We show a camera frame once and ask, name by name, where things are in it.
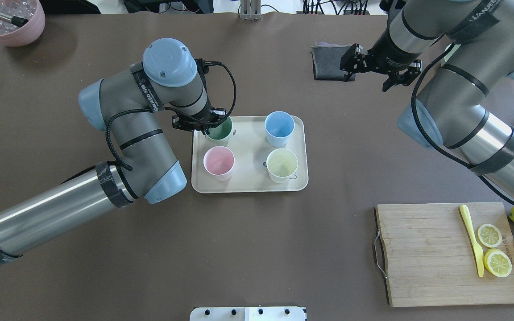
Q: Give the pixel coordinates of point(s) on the dark grey folded cloth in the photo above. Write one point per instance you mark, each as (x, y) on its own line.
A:
(326, 59)

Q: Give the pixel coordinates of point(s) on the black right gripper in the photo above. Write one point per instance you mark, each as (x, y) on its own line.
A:
(387, 54)

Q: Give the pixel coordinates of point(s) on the pale yellow white cup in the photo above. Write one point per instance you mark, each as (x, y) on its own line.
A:
(281, 165)

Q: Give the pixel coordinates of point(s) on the light blue cup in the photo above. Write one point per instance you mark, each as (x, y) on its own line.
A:
(279, 126)

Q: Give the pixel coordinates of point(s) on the pink bowl with ice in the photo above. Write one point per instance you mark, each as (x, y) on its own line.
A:
(32, 10)

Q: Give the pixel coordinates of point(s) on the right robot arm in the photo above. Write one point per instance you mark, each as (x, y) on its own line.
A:
(447, 113)

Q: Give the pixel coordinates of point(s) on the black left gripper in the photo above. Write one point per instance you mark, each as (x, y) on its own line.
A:
(206, 117)

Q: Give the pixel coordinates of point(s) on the pink cup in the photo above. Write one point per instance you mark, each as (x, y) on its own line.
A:
(219, 162)

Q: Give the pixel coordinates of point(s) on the mint green cup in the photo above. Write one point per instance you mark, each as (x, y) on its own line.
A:
(222, 133)

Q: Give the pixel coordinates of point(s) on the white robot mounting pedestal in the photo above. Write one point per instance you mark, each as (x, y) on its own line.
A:
(249, 313)

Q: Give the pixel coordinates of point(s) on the wooden cutting board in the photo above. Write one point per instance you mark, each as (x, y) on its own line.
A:
(428, 259)

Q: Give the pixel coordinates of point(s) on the aluminium frame post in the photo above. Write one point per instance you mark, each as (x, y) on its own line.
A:
(250, 10)

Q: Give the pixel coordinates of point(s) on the yellow plastic knife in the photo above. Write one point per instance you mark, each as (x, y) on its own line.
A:
(477, 249)

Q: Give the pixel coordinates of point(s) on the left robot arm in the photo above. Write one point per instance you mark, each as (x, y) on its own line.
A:
(143, 164)

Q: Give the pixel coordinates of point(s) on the cream rabbit tray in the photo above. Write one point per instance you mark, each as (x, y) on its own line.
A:
(250, 149)

